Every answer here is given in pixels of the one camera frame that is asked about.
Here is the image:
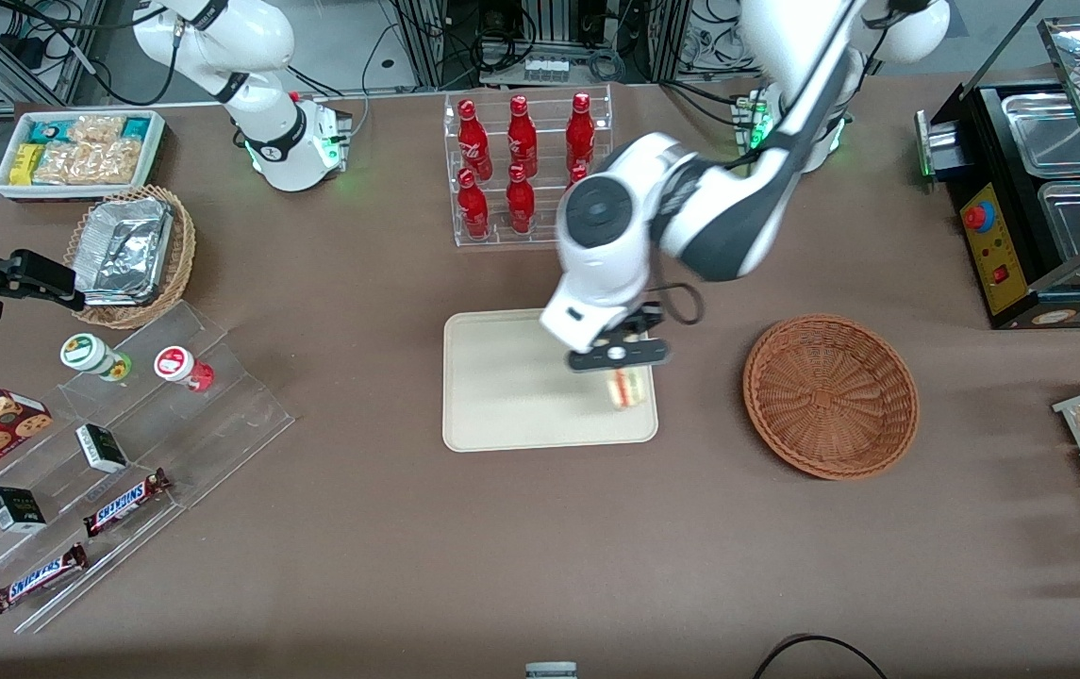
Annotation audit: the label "Snickers chocolate bar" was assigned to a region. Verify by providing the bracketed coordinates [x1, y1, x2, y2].
[0, 542, 89, 615]
[82, 468, 173, 538]

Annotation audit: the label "clear bag of crackers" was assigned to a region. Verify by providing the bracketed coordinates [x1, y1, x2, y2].
[34, 140, 142, 186]
[71, 115, 125, 145]

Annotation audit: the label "green lid cup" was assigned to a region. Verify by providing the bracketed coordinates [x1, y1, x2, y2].
[59, 332, 133, 383]

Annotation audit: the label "clear acrylic stepped display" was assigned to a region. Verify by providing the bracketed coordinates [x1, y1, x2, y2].
[0, 300, 296, 635]

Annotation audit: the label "triangular sandwich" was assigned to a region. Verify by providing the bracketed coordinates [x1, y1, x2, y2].
[606, 368, 647, 410]

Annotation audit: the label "black food warmer cabinet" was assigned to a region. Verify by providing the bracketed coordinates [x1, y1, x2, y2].
[917, 14, 1080, 331]

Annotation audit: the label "small black box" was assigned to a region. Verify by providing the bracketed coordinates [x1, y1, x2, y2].
[0, 486, 47, 535]
[75, 423, 129, 474]

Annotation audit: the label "red lid cup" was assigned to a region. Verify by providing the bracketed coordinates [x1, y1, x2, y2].
[154, 345, 216, 393]

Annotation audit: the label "black cable loop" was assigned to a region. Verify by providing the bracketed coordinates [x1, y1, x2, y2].
[752, 634, 889, 679]

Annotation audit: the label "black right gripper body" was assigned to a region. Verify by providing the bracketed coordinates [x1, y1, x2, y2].
[0, 248, 87, 314]

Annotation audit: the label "silver box with green light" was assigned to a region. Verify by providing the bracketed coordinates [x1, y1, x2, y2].
[915, 108, 967, 182]

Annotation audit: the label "beige rectangular tray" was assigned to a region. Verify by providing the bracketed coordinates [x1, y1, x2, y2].
[442, 303, 660, 454]

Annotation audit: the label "stacked aluminium foil containers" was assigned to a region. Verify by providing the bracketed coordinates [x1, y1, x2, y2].
[75, 196, 174, 307]

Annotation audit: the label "light wicker basket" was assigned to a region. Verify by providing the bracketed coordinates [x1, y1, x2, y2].
[63, 185, 197, 330]

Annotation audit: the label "white plastic snack bin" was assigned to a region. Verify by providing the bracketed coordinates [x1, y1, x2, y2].
[0, 109, 167, 202]

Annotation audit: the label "clear acrylic bottle rack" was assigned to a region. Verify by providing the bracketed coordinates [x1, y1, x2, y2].
[443, 83, 614, 248]

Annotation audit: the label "round brown wicker basket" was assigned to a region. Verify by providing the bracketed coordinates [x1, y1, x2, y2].
[742, 314, 921, 482]

